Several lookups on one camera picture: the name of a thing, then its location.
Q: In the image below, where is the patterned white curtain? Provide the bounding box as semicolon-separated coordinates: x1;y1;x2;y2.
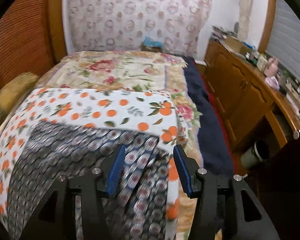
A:
62;0;213;55

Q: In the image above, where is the blue packet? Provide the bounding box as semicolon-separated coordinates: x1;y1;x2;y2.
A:
141;37;163;53

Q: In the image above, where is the black chair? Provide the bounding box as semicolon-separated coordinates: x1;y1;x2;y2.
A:
240;135;300;240

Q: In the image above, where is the yellow plush pillow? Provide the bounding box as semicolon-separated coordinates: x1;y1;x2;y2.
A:
0;72;39;138

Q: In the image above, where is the row of small bottles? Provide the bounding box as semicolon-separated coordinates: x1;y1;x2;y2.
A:
245;50;267;68

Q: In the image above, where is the navy blue blanket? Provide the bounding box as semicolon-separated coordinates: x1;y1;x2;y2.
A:
184;56;234;178

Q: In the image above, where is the white orange print sheet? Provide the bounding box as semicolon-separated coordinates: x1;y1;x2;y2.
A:
0;87;188;240

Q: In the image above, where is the beige curtain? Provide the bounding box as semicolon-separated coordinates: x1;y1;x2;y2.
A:
237;0;255;40

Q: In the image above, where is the navy medallion print satin garment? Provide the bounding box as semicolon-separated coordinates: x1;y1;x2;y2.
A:
6;121;170;240

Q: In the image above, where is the brown wooden wardrobe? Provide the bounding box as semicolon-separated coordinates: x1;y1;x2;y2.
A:
0;0;68;105

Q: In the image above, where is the red bed sheet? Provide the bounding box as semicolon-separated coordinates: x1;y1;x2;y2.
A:
195;61;243;178

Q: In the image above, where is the grey waste bin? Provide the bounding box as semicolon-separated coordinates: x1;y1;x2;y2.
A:
241;141;270;168

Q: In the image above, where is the grey window blind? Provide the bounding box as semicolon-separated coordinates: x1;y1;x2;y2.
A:
266;0;300;80

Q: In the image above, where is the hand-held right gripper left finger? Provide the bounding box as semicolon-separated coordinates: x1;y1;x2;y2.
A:
19;145;126;240

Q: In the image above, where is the cardboard box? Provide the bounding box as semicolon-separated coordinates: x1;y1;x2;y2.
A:
224;35;250;55

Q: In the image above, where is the beige floral blanket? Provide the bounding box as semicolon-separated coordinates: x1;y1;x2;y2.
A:
36;51;203;240

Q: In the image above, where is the pink plush toy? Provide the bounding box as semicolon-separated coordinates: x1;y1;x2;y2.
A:
264;57;280;90

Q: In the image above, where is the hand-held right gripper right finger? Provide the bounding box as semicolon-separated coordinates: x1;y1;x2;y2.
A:
173;144;280;240

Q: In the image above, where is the brown wooden cabinet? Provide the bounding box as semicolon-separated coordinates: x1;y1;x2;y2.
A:
204;39;300;153

